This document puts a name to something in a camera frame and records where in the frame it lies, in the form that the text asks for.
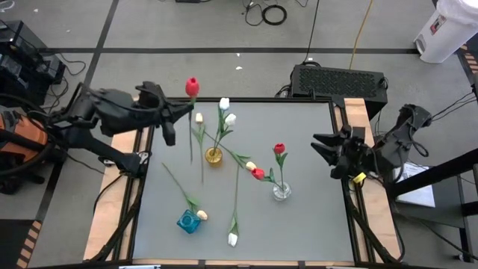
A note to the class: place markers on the clear glass vase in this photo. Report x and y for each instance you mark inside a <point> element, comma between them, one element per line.
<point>285,194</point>

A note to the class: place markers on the red artificial tulip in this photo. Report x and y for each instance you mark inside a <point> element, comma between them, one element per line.
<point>192,87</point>
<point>279,148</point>
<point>257,173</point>

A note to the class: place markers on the cream artificial tulip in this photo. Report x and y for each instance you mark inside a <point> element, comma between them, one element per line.
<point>199,118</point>
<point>251,165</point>
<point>202,214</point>

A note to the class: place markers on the teal glass vase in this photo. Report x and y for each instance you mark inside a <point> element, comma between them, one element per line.
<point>188,222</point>

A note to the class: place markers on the black perforated computer case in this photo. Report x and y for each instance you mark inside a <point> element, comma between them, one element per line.
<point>336,82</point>

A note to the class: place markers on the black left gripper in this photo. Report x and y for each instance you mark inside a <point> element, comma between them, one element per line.
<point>158,110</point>

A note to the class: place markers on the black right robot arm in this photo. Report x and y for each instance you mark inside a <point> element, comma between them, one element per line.
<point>396,153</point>

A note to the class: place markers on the white trash bin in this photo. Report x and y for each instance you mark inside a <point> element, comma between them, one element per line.
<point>444,37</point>

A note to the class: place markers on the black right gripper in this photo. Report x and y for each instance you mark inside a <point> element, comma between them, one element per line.
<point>353,151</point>

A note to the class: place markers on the orange black shop vacuum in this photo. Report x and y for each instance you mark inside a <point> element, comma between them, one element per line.
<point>26,130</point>

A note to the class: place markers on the small white floor plug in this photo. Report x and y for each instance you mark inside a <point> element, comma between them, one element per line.
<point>460,257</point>

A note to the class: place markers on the black computer tower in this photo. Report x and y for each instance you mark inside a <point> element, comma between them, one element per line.
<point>45,71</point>
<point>15,37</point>

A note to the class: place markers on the white artificial tulip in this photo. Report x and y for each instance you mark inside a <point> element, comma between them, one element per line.
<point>232,239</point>
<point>224,103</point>
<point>230,119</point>

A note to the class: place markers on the black metal side table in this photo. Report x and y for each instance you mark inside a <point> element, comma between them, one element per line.
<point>448,201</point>

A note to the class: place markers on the white paper booklet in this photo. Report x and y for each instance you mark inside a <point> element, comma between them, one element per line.
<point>414,190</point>

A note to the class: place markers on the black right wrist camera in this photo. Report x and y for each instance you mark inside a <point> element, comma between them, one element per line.
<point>336,172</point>

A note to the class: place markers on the black aluminium rig frame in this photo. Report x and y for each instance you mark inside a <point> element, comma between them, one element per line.
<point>242,99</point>

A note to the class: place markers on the yellow glass vase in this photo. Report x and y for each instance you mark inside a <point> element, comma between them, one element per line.
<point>218,160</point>

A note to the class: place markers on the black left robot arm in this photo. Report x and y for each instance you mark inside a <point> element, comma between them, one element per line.
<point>104,149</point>

